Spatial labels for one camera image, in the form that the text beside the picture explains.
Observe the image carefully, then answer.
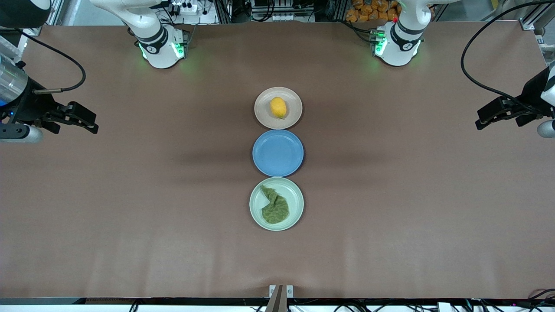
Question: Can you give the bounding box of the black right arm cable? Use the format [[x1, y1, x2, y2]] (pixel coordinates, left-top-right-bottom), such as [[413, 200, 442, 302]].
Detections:
[[17, 32, 87, 94]]

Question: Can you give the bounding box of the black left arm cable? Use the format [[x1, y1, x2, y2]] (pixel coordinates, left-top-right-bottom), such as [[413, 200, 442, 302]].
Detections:
[[460, 0, 555, 114]]

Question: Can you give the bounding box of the beige round plate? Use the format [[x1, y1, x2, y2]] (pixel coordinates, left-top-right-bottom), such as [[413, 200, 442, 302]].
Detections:
[[254, 87, 303, 130]]

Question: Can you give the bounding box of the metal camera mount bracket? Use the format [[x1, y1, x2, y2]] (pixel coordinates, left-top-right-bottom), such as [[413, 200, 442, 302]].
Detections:
[[265, 285, 294, 312]]

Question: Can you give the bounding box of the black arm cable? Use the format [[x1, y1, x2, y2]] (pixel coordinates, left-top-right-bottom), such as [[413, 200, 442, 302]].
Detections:
[[17, 32, 87, 94], [460, 0, 555, 114]]

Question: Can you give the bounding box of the yellow lemon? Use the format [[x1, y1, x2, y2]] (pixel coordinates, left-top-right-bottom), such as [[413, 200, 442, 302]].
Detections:
[[270, 97, 287, 119]]

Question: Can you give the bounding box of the green lettuce leaf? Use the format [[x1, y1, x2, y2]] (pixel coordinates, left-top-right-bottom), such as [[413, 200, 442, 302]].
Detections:
[[260, 185, 290, 224]]

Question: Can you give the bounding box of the blue round plate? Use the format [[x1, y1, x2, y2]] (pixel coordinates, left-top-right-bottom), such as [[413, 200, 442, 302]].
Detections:
[[252, 129, 304, 178]]

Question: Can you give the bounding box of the aluminium frame post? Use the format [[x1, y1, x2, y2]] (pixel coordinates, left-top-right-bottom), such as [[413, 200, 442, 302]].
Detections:
[[215, 0, 233, 24]]

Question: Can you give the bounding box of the orange snack bags pile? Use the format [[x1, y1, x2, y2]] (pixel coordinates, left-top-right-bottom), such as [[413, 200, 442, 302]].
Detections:
[[346, 0, 400, 23]]

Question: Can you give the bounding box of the pale green round plate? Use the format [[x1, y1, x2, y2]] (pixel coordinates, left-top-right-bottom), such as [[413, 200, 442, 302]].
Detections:
[[249, 177, 304, 231]]

